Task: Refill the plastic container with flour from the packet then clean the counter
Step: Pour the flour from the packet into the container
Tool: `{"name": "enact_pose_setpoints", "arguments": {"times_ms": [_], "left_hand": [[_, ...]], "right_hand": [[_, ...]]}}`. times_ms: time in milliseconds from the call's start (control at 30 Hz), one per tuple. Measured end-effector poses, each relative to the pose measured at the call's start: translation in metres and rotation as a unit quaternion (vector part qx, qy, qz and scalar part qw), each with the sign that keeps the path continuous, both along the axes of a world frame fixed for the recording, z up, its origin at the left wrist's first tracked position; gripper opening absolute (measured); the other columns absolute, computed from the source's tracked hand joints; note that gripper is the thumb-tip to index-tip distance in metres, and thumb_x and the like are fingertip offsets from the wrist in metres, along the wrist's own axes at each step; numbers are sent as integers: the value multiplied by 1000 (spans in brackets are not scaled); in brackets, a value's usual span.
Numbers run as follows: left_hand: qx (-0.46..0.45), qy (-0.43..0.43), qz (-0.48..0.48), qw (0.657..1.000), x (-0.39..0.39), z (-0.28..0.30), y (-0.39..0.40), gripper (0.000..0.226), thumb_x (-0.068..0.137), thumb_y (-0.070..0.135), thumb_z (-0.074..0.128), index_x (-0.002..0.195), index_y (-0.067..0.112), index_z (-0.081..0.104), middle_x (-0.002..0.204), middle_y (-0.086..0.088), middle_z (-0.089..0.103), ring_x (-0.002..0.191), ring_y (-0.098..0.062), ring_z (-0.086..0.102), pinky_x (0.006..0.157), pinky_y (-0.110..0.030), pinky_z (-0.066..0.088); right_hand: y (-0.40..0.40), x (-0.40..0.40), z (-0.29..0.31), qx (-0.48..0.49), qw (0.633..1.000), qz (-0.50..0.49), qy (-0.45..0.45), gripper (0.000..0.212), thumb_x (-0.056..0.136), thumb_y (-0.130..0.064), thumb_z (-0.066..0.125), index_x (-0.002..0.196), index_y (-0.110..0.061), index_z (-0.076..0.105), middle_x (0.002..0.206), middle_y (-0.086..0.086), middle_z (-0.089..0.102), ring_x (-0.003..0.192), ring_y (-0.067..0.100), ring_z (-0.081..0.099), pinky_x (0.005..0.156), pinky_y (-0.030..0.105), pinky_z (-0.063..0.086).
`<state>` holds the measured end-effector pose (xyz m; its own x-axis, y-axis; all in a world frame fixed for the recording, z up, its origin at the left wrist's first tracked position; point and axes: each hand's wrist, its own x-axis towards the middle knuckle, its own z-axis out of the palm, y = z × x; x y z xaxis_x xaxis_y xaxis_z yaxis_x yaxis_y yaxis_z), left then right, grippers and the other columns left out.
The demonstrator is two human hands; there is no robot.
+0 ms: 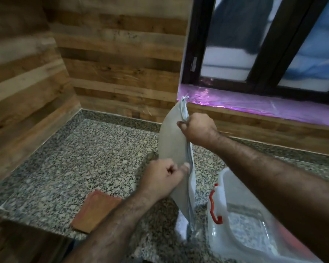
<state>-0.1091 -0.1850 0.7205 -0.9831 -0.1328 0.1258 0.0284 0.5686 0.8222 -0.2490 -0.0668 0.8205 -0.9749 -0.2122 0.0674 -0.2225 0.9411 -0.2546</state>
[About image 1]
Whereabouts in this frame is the person's left hand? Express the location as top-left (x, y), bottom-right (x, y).
top-left (138, 158), bottom-right (191, 202)

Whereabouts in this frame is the person's right hand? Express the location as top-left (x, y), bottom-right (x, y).
top-left (177, 113), bottom-right (220, 147)

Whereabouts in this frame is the white plastic flour bag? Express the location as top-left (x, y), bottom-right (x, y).
top-left (158, 96), bottom-right (197, 239)

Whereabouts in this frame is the clear plastic container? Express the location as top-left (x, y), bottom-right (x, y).
top-left (207, 167), bottom-right (323, 263)

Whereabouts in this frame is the red plastic lid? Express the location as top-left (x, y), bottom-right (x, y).
top-left (274, 221), bottom-right (318, 260)

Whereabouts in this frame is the person's left forearm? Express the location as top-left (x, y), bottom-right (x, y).
top-left (61, 193), bottom-right (159, 263)

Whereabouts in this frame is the person's right forearm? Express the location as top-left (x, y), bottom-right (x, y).
top-left (208, 134), bottom-right (329, 263)

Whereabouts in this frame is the speckled granite countertop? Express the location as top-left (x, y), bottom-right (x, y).
top-left (0, 108), bottom-right (329, 263)

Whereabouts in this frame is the pink film on sill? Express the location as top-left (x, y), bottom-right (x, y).
top-left (177, 84), bottom-right (329, 129)

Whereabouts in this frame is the orange folded cleaning cloth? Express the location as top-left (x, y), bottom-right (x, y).
top-left (70, 188), bottom-right (122, 235)

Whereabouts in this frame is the dark framed window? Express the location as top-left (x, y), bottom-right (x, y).
top-left (182, 0), bottom-right (329, 106)

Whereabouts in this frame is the dark cloth outside window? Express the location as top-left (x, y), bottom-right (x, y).
top-left (208, 0), bottom-right (275, 54)

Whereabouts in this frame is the blue cloth outside window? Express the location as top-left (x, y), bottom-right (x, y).
top-left (284, 0), bottom-right (329, 81)

